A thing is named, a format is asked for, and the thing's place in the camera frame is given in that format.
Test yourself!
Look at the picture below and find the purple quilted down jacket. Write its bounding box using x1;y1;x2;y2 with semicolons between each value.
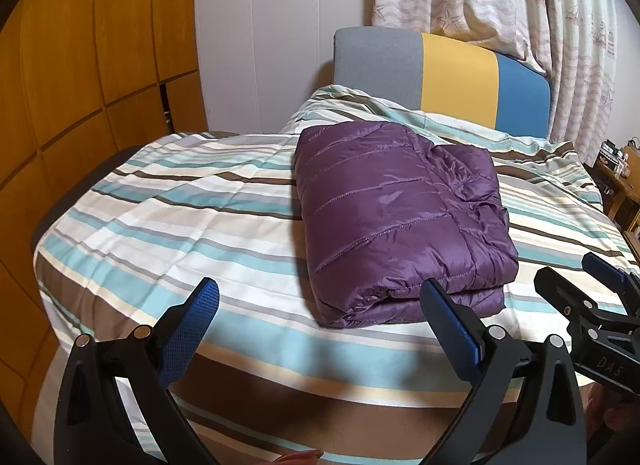
294;121;518;329

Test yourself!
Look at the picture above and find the person's hand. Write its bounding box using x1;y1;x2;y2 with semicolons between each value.
272;450;323;465

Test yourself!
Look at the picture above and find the wooden desk with clutter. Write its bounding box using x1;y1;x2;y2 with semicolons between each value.
593;140;639;240

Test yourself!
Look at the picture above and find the striped bed duvet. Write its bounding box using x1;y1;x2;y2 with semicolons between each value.
34;84;638;464

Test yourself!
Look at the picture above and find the grey yellow blue headboard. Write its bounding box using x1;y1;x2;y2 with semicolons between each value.
333;26;551;139

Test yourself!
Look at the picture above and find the pink patterned curtain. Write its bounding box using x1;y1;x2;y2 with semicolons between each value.
372;0;617;165

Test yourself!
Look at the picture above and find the orange wooden wardrobe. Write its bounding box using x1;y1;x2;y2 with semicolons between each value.
1;0;206;435

